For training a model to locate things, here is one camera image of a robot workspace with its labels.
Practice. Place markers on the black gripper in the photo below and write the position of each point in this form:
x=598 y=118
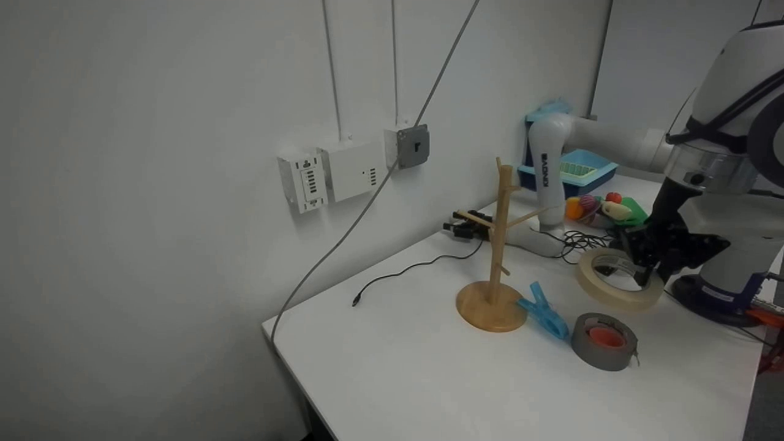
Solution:
x=661 y=243

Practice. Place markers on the beige masking tape roll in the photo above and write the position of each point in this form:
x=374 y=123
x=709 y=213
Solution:
x=598 y=288

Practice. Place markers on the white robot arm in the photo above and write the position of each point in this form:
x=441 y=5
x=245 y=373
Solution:
x=712 y=227

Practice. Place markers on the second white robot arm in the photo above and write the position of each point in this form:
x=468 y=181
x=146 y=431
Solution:
x=552 y=133

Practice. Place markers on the wooden peg rack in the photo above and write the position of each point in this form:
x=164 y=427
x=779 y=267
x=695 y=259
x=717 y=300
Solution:
x=491 y=303

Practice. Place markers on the green yellow toy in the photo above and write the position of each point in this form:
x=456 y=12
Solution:
x=622 y=210

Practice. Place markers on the orange toy ball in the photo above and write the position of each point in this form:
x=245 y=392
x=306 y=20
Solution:
x=579 y=205

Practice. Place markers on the blue plastic tray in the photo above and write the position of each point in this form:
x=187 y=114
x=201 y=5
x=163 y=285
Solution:
x=581 y=171

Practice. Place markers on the blue plastic clothespin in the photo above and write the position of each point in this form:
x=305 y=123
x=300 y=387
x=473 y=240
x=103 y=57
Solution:
x=538 y=303

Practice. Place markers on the black yellow device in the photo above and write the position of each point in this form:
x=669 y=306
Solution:
x=468 y=225

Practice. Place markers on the grey duct tape roll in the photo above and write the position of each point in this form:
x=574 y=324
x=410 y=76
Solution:
x=603 y=341

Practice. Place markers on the grey wall junction box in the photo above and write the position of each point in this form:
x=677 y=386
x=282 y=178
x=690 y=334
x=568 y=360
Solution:
x=407 y=145

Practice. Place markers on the white wall box middle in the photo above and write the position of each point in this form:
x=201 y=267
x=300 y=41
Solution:
x=350 y=169

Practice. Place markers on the white wall box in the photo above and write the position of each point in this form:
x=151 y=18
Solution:
x=305 y=178
x=350 y=169

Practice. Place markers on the white wall box left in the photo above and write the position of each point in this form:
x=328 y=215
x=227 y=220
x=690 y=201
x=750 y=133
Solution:
x=305 y=178

